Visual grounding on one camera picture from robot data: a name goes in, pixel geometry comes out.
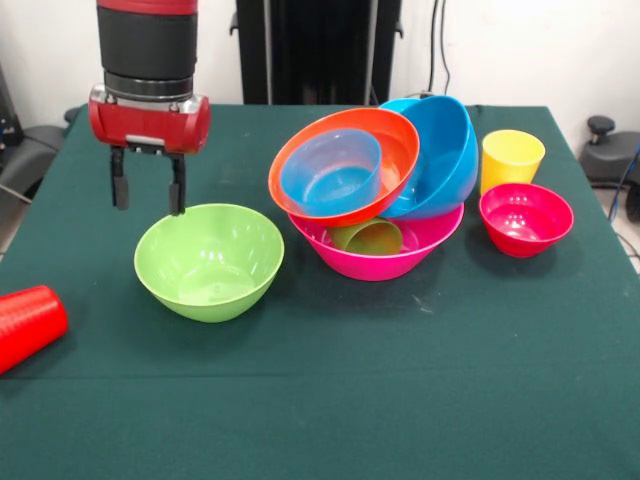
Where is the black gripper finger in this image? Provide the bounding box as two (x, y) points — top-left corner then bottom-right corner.
(109, 144), (132, 212)
(167, 153), (188, 218)

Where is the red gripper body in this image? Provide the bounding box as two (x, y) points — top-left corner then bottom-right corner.
(88, 84), (213, 157)

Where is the green bowl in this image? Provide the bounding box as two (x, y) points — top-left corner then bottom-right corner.
(133, 202), (286, 324)

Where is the blue straight-sided bowl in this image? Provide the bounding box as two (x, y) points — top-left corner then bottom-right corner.
(278, 127), (383, 218)

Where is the red cup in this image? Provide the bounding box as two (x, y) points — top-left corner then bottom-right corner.
(0, 285), (69, 375)

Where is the green cup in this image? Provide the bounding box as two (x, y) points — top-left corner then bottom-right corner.
(328, 216), (404, 257)

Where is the orange bowl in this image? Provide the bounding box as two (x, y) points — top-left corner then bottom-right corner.
(267, 106), (421, 228)

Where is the large magenta bowl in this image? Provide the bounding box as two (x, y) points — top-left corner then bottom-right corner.
(287, 200), (465, 283)

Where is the large blue bowl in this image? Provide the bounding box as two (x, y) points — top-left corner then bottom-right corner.
(377, 95), (479, 221)

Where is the small crimson bowl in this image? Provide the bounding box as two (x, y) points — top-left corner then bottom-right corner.
(479, 182), (576, 259)

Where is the black device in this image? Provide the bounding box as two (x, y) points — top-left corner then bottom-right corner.
(0, 62), (22, 147)

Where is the dark green tablecloth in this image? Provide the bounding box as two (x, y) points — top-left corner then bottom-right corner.
(0, 102), (640, 480)

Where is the yellow cup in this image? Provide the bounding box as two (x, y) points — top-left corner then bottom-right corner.
(480, 129), (546, 197)

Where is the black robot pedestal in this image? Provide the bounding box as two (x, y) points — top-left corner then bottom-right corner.
(230, 0), (404, 106)

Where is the black wall cable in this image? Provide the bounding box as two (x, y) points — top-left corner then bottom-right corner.
(427, 0), (454, 101)

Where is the cable bundle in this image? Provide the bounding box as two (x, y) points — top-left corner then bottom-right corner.
(605, 142), (640, 224)

